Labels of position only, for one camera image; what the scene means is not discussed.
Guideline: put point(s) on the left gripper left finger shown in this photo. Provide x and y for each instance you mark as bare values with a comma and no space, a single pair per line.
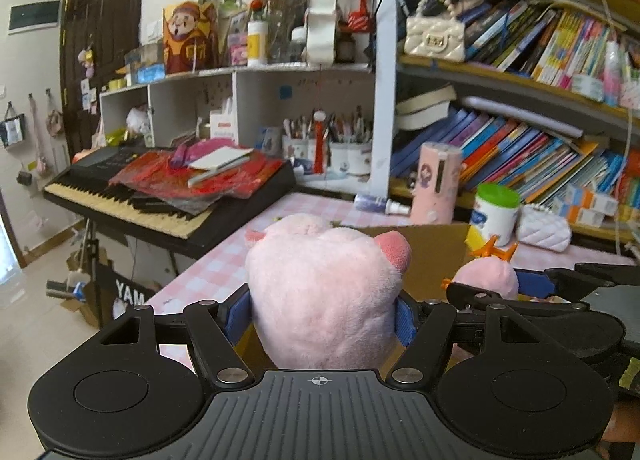
214,330

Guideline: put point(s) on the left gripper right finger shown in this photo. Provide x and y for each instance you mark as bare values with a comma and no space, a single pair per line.
425,330

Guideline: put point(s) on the small pink plush toy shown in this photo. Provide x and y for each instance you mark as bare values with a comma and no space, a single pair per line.
489,270

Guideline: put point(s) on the large pink plush toy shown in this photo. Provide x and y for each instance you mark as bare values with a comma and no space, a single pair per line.
325,289

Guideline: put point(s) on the yellow cardboard box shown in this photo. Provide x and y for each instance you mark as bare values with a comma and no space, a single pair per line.
430,259

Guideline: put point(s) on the white quilted purse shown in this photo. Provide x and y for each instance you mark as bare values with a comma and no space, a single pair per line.
540,227

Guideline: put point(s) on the orange white boxes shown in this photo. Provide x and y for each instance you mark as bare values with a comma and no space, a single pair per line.
582,206

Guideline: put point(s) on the white jar green lid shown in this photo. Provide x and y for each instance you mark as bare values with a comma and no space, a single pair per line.
495,212

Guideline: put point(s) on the red paper pile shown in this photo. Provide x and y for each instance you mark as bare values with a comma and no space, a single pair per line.
195,177

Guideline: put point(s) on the pink cylindrical humidifier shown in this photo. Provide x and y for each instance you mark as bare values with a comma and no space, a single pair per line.
436,187

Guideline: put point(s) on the small spray bottle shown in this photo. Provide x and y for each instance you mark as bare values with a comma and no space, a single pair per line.
372,204

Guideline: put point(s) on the row of colourful books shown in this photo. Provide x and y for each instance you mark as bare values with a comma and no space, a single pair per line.
535,161

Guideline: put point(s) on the black electronic keyboard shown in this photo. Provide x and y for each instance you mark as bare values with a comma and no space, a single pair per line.
137,192

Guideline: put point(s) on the white pen holder cups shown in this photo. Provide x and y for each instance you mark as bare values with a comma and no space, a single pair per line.
329,145

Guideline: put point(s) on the white cubby shelf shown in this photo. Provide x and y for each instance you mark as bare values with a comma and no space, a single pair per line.
262,96

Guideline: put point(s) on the wooden bookshelf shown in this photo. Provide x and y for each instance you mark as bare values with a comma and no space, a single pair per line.
475,81

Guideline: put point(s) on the fortune god figure box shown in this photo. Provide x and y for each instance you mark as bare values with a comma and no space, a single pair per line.
190,37

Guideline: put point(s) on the cream quilted handbag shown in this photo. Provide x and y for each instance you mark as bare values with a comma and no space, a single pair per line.
435,37

